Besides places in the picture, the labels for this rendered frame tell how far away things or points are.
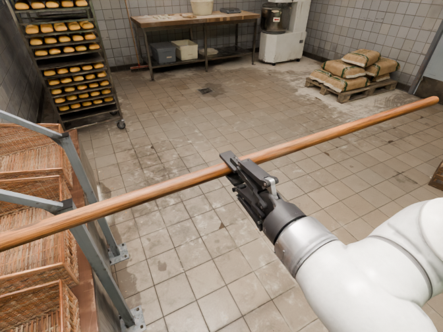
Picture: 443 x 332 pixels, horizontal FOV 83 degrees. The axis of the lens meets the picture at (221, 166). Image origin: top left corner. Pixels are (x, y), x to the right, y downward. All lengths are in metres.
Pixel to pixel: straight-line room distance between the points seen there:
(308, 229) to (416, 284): 0.14
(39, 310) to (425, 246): 1.11
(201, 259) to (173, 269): 0.19
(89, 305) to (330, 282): 0.93
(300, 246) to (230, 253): 1.46
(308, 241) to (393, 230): 0.12
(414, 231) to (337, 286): 0.13
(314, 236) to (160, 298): 1.42
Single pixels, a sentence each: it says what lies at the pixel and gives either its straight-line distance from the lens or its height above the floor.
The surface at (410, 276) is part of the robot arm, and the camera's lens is 0.41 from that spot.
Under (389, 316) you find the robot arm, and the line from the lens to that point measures 0.37.
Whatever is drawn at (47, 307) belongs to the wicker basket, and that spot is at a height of 0.62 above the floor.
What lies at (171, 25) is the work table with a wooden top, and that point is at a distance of 4.77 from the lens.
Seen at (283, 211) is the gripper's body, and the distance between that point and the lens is 0.43.
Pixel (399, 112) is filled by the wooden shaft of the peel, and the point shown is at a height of 1.20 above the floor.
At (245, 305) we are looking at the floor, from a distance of 1.68.
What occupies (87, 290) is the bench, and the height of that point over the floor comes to 0.58.
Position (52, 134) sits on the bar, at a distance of 1.34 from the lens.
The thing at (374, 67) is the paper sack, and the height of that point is 0.40.
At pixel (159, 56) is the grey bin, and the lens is 4.93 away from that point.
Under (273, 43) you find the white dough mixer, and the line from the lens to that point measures 5.51.
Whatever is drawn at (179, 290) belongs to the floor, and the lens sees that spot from 1.73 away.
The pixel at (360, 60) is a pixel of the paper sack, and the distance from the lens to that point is 4.32.
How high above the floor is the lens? 1.54
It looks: 38 degrees down
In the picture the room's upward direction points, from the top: straight up
